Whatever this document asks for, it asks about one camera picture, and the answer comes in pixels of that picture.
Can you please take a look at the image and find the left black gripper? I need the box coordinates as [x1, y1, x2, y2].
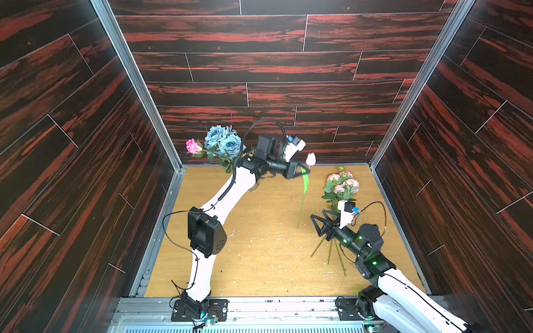
[262, 158, 308, 181]

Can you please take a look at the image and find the pink tulip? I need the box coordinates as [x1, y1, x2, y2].
[296, 153, 316, 228]

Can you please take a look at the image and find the pink peony spray stem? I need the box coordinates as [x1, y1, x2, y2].
[310, 174, 362, 266]

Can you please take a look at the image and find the pale pink peony stem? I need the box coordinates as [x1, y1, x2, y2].
[323, 166, 360, 225]

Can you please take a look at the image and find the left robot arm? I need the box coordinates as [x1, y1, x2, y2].
[181, 135, 310, 319]

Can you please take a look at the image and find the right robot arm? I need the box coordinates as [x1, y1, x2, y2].
[310, 210, 487, 332]

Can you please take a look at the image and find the magenta rose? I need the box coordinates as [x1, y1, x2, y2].
[185, 139, 204, 158]

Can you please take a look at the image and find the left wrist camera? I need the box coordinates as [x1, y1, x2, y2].
[283, 135, 306, 162]

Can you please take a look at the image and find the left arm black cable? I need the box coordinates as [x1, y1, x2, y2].
[231, 118, 289, 184]

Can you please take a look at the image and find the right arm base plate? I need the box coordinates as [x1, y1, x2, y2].
[335, 294, 383, 321]

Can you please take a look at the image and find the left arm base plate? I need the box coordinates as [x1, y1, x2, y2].
[171, 298, 229, 324]

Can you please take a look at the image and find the metal front rail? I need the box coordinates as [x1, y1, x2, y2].
[108, 296, 397, 332]

